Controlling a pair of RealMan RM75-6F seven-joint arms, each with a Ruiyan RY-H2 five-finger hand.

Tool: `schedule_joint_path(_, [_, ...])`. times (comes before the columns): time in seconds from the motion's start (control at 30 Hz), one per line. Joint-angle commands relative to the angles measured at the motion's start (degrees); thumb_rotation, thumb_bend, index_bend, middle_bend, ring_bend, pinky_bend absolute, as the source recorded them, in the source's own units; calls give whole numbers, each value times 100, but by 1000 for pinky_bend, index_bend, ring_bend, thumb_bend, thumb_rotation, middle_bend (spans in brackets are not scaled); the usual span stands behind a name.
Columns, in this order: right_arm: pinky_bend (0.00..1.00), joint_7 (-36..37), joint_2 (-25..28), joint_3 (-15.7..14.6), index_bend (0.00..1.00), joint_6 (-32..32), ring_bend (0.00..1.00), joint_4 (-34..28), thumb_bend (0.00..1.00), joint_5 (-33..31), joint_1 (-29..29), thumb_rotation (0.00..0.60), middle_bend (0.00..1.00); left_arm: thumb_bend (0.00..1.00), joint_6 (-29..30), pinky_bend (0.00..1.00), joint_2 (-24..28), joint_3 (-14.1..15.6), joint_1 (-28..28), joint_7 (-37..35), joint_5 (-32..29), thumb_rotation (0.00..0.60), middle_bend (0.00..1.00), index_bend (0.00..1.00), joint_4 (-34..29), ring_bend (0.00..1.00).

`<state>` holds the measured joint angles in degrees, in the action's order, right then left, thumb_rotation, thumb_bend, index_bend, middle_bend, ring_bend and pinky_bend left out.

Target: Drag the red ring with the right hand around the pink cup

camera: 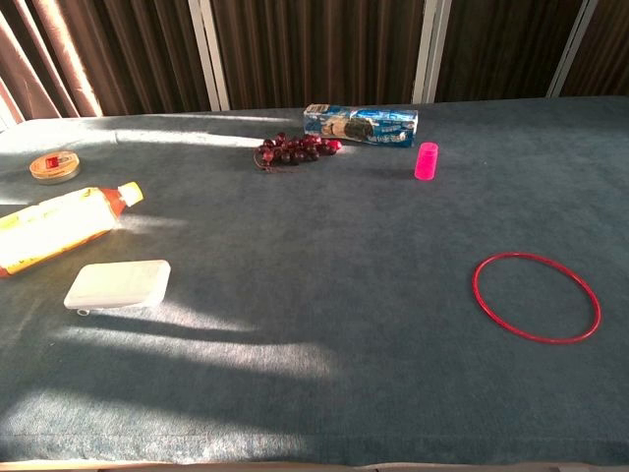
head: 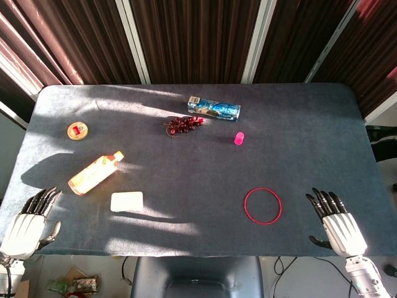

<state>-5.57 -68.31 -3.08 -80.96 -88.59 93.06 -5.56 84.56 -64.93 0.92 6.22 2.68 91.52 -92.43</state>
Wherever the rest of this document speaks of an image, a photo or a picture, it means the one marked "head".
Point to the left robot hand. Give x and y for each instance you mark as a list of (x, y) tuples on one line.
[(23, 228)]

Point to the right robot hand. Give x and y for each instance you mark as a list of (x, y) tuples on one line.
[(342, 228)]

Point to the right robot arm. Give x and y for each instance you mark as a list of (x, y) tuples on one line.
[(366, 276)]

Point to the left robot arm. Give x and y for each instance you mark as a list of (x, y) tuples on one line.
[(10, 276)]

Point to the green snack wrapper pile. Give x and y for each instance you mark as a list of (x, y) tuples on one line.
[(74, 284)]

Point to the yellow squeeze bottle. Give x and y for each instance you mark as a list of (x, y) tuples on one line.
[(93, 174)]

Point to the white flat case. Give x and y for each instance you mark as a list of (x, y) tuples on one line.
[(127, 201)]

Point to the round yellow tin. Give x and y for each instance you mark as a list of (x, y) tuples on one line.
[(77, 131)]

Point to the pink plastic cup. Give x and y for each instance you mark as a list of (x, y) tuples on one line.
[(239, 138)]

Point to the blue table cloth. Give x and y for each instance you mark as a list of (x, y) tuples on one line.
[(198, 167)]

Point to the blue cookie box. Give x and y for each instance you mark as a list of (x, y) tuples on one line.
[(214, 107)]

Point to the dark red grape bunch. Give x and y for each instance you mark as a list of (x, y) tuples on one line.
[(183, 124)]

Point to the brown curtain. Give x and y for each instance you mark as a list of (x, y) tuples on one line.
[(198, 40)]

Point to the white window frame post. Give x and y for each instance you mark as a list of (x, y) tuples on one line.
[(332, 40), (131, 40), (256, 40)]

